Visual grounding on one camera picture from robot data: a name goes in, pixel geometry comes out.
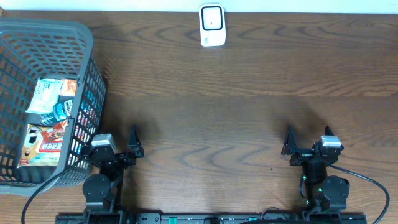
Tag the white barcode scanner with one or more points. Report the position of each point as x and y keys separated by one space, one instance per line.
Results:
x=212 y=25

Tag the yellow snack bag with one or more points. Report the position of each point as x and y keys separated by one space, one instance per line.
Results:
x=42 y=145

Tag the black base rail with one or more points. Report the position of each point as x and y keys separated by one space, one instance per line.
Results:
x=156 y=218

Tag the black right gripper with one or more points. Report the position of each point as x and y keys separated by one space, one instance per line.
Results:
x=290 y=145

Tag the teal mouthwash bottle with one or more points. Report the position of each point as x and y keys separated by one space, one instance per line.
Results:
x=60 y=112

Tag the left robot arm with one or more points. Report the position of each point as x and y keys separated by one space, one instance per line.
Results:
x=103 y=190

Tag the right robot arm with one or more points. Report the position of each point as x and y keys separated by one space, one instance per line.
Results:
x=325 y=194

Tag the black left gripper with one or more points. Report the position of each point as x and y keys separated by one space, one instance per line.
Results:
x=134 y=144

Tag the small orange tissue pack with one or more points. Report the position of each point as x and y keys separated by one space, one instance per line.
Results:
x=68 y=87

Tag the pale wet wipes pack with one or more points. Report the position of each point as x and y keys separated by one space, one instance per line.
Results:
x=46 y=94

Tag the grey plastic basket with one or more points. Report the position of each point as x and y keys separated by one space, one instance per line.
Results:
x=32 y=49

